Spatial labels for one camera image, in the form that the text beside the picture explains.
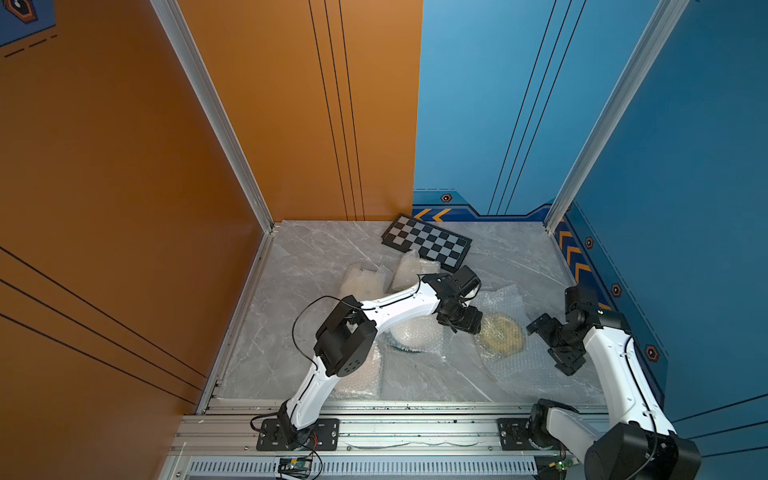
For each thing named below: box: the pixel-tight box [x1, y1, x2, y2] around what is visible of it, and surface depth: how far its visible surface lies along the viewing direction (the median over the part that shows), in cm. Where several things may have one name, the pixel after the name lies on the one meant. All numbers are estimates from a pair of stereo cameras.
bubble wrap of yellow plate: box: [473, 284, 598, 401], surface depth 89 cm
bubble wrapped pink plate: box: [327, 342, 382, 402], surface depth 80 cm
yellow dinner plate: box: [476, 313, 525, 359], surface depth 90 cm
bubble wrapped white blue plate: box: [384, 314, 455, 356], surface depth 89 cm
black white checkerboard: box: [381, 213, 473, 271], surface depth 113 cm
